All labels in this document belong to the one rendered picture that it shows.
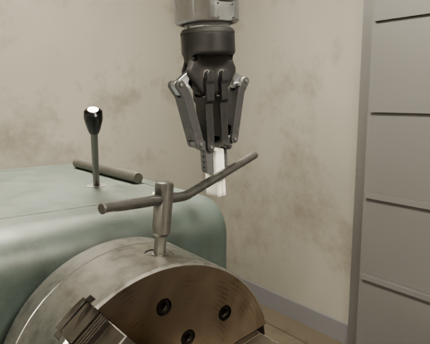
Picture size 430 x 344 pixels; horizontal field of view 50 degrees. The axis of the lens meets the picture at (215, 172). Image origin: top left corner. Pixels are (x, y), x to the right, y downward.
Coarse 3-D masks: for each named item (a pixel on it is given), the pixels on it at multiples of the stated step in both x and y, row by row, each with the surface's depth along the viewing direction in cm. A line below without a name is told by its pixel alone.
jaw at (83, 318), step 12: (84, 312) 47; (96, 312) 45; (72, 324) 46; (84, 324) 45; (96, 324) 45; (108, 324) 45; (60, 336) 46; (72, 336) 45; (84, 336) 45; (96, 336) 45; (108, 336) 44; (120, 336) 43
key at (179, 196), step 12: (252, 156) 71; (228, 168) 65; (204, 180) 61; (216, 180) 62; (180, 192) 56; (192, 192) 58; (108, 204) 45; (120, 204) 46; (132, 204) 48; (144, 204) 50; (156, 204) 52
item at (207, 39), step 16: (192, 32) 60; (208, 32) 60; (224, 32) 60; (192, 48) 61; (208, 48) 60; (224, 48) 61; (192, 64) 61; (208, 64) 63; (224, 64) 64; (192, 80) 62
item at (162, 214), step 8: (160, 184) 52; (168, 184) 52; (160, 192) 52; (168, 192) 53; (168, 200) 53; (160, 208) 53; (168, 208) 53; (160, 216) 53; (168, 216) 53; (152, 224) 53; (160, 224) 53; (168, 224) 53; (152, 232) 53; (160, 232) 53; (168, 232) 53; (160, 240) 53; (160, 248) 53; (160, 256) 53
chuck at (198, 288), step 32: (128, 256) 53; (192, 256) 56; (64, 288) 50; (96, 288) 48; (128, 288) 47; (160, 288) 49; (192, 288) 52; (224, 288) 55; (32, 320) 50; (64, 320) 47; (128, 320) 47; (160, 320) 50; (192, 320) 53; (224, 320) 56; (256, 320) 59
